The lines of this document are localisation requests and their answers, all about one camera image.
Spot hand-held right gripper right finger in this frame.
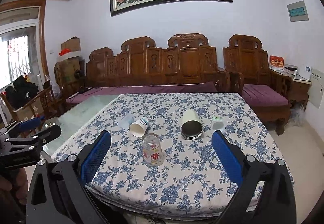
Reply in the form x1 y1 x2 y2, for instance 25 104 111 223
212 130 297 224

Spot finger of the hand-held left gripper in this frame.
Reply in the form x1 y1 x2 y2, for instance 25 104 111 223
4 124 62 153
0 117 47 141

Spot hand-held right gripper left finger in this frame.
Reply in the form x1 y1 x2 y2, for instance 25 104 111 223
25 130 112 224

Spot small white green cup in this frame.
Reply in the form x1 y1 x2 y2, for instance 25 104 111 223
211 117 225 133

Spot clear plastic cup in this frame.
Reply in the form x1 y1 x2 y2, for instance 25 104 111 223
120 113 135 130

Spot cream steel tumbler cup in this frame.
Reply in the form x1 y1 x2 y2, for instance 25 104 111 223
180 109 204 140

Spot white paper cup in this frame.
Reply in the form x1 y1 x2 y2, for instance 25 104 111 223
129 117 150 137

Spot red flower print glass cup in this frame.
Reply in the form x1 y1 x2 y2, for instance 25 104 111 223
142 133 165 167

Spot person's left hand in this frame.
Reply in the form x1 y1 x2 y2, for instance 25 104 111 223
0 168 29 215

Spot wooden chair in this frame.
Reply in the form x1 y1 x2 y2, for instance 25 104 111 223
0 86 61 127

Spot black clothes pile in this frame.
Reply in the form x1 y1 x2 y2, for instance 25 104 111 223
5 75 40 109

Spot white plastic bag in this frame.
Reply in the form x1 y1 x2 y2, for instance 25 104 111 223
45 74 62 99

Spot blue floral tablecloth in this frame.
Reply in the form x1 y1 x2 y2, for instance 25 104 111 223
51 92 295 215

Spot window with metal grille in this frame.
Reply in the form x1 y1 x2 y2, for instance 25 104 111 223
0 25 39 88

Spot large cardboard box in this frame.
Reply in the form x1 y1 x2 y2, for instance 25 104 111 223
56 57 84 86

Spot square purple seat cushion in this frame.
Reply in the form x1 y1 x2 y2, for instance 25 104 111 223
242 84 292 108

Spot long purple seat cushion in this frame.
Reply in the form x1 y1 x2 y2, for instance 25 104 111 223
66 81 219 106

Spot clear plastic bag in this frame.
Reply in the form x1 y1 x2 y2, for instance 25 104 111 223
289 102 306 127

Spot small cardboard box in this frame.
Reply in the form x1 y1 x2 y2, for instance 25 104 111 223
61 37 82 54

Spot carved wooden armchair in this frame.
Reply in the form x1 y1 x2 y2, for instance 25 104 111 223
223 34 294 135

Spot wooden side table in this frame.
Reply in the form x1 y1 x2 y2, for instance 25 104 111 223
286 69 312 113

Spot red gift box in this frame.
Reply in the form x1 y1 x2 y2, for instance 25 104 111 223
269 55 286 71

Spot carved wooden sofa bench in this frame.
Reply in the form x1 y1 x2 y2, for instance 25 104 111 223
54 33 244 113

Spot white box device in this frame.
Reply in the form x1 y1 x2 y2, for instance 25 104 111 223
296 65 311 80

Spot white wall panel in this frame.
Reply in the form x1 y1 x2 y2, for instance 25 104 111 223
307 68 324 109

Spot grey wall electrical box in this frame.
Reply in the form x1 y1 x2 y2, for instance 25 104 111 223
287 0 310 22

